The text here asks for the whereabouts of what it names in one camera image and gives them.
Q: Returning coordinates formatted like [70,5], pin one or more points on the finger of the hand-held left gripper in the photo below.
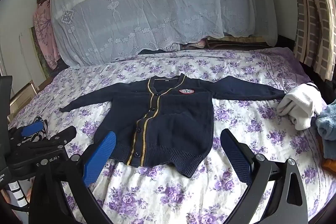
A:
[31,128]
[65,134]

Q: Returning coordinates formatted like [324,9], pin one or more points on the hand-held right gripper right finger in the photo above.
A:
[236,158]

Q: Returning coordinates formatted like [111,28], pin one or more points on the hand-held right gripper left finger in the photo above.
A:
[99,159]

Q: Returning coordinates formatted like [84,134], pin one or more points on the navy knit cardigan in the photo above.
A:
[168,119]

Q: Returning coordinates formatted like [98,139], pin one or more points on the zebra striped cloth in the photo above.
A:
[39,137]

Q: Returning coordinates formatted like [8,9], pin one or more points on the purple floral bed sheet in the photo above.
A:
[168,195]

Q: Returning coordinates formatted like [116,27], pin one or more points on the white garment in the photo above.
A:
[299,106]

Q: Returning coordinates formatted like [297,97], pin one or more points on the orange-brown object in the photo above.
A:
[330,165]

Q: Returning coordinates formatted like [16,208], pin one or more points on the pink patterned cloth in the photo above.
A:
[46,35]

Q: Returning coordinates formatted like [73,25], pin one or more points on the light blue towel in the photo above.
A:
[328,129]

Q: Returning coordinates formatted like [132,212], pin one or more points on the folded blankets stack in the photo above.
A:
[223,43]

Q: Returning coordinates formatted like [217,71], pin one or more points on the dark garment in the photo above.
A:
[152,51]

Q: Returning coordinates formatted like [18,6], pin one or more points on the beige plaid curtain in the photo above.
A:
[312,16]

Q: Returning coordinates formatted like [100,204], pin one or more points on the wooden frame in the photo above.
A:
[23,94]

